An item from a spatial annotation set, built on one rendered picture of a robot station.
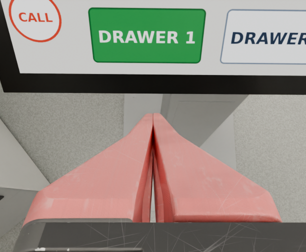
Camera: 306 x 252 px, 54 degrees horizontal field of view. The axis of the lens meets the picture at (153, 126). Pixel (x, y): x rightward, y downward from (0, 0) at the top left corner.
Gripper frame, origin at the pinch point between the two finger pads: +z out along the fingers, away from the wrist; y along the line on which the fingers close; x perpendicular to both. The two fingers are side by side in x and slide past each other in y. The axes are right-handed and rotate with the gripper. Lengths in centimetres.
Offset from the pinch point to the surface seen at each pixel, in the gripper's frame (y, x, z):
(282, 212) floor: -51, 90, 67
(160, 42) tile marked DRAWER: -0.6, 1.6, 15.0
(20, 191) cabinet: 36, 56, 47
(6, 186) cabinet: 36, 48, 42
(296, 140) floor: -60, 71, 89
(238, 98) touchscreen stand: -18, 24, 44
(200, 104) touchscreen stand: -10, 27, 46
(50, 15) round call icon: 8.1, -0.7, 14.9
